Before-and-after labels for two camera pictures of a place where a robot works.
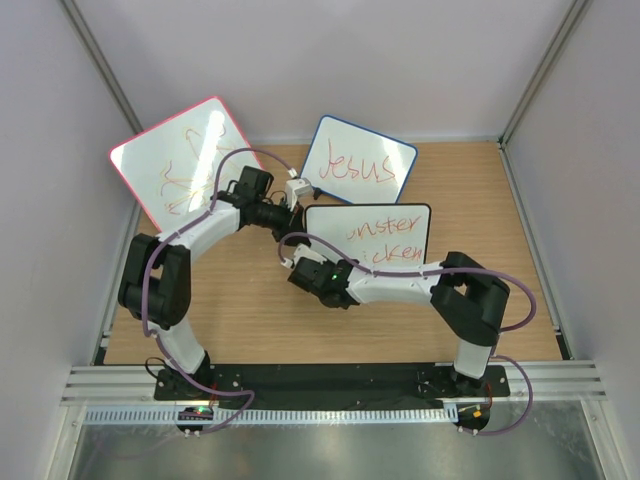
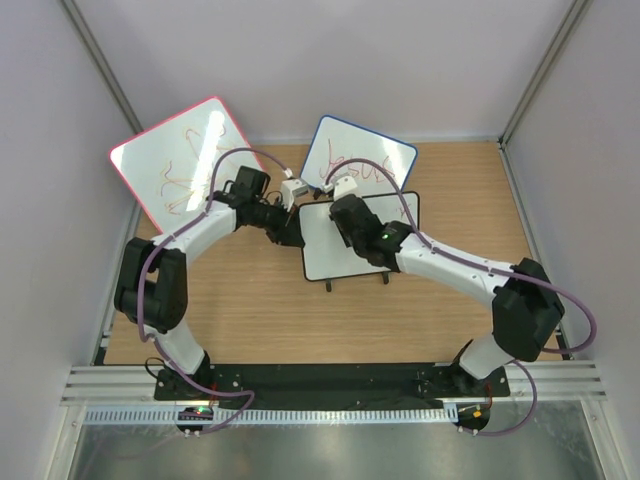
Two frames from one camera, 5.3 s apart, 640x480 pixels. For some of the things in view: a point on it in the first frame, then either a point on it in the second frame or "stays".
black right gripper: x=333 y=266 to x=346 y=236
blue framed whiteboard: x=357 y=165 stays
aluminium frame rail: x=113 y=386 stays
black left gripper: x=292 y=222 stays
